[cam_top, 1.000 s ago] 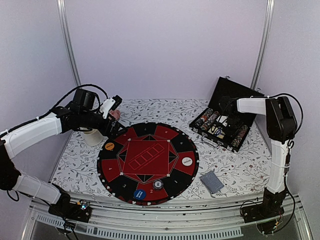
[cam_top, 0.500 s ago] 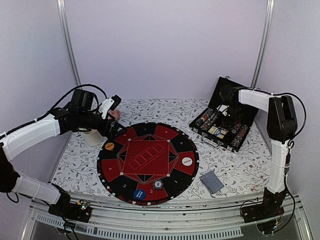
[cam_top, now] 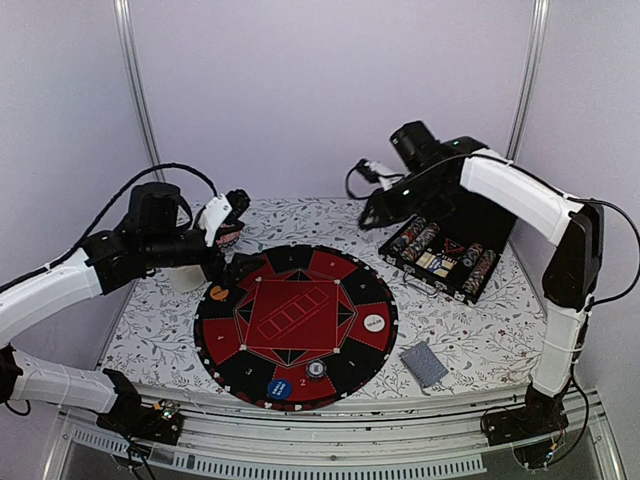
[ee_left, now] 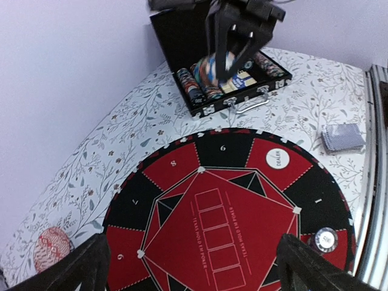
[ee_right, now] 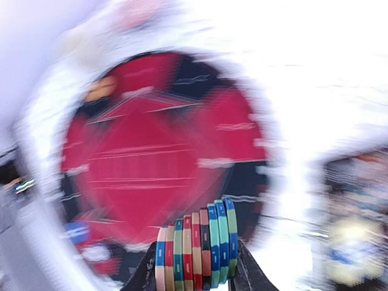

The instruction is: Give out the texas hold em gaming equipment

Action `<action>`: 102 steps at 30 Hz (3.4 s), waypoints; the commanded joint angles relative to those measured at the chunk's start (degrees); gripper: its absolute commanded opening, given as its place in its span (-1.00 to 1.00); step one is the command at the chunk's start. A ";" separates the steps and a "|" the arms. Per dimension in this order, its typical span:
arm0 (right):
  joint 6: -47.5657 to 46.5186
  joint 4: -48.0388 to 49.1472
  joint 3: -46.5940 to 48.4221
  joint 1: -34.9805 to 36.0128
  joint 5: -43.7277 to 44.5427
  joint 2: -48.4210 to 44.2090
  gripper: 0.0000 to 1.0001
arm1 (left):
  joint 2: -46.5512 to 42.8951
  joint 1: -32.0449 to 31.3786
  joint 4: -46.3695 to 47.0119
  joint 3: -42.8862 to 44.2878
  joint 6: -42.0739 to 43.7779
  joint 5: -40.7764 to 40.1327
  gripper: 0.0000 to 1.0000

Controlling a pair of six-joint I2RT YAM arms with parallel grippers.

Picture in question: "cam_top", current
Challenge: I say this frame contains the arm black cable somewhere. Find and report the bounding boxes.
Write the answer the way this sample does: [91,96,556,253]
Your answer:
[0,163,221,291]
[344,152,636,451]

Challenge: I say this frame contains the cream ceramic cup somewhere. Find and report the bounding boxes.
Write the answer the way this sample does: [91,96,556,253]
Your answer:
[168,265,206,293]

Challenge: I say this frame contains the right aluminium frame post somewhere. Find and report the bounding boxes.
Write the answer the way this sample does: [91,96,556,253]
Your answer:
[506,0,550,160]

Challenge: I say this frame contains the chip row inner right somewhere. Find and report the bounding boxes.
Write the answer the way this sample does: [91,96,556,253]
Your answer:
[457,242,484,275]

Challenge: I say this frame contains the round red black poker mat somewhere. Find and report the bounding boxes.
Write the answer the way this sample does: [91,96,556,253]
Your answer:
[193,245,399,412]

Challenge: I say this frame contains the white dealer button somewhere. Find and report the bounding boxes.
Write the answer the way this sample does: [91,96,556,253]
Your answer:
[363,314,387,333]

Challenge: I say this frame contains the boxed texas holdem cards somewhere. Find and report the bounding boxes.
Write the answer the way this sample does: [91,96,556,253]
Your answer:
[417,252,457,278]

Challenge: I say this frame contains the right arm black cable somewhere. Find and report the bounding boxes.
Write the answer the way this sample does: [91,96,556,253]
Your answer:
[344,152,636,451]

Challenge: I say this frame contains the red patterned small bowl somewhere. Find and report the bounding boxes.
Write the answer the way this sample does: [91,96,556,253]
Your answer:
[215,221,245,249]

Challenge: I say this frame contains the blue playing card deck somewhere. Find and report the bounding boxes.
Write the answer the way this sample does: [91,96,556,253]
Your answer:
[399,341,448,389]

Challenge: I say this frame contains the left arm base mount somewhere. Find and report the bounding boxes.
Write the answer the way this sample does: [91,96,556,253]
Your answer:
[96,369,184,446]

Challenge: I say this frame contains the left aluminium frame post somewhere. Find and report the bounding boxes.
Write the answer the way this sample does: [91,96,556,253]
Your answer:
[113,0,161,166]

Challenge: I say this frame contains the chip row outer right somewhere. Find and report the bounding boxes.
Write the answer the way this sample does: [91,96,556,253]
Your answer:
[462,250,497,295]

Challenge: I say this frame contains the black poker chip case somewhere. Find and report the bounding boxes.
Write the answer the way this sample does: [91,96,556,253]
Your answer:
[378,189,516,305]

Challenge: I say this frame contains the chip row back left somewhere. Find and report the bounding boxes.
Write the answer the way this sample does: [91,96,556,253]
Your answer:
[390,216,427,252]

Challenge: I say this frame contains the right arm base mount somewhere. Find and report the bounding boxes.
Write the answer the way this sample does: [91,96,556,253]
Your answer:
[480,405,569,471]

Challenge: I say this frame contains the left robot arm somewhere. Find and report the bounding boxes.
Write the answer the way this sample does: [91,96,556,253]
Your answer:
[1,182,260,434]

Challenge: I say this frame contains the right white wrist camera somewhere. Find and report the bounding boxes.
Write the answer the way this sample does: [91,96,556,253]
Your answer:
[355,159,404,191]

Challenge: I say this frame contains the blue small blind button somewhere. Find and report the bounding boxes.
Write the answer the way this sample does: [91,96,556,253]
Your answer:
[267,378,293,400]

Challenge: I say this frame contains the chrome case handle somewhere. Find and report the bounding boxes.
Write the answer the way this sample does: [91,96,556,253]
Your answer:
[402,270,447,298]

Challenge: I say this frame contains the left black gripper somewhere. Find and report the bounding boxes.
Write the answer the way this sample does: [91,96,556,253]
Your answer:
[144,227,268,289]

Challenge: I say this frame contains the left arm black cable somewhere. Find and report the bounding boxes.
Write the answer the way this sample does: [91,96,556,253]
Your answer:
[0,163,221,291]

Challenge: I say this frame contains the aluminium front rail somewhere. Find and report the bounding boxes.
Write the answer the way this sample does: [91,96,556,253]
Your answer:
[43,388,627,479]

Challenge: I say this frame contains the aluminium frame post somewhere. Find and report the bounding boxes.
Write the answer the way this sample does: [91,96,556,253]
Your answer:
[506,0,550,160]
[113,0,161,166]

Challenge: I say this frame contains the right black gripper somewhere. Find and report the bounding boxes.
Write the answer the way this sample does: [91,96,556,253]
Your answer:
[359,167,449,230]

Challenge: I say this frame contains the chip row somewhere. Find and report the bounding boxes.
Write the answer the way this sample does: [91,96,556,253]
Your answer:
[390,216,427,252]
[401,222,440,262]
[457,242,484,275]
[462,250,497,295]

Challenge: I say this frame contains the small poker chip stack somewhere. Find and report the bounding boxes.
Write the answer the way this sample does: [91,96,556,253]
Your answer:
[305,359,327,381]

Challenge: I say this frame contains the orange big blind button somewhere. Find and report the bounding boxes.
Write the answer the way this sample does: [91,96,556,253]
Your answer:
[209,285,229,302]

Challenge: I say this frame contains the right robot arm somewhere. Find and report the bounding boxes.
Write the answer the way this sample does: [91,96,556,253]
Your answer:
[353,121,603,436]

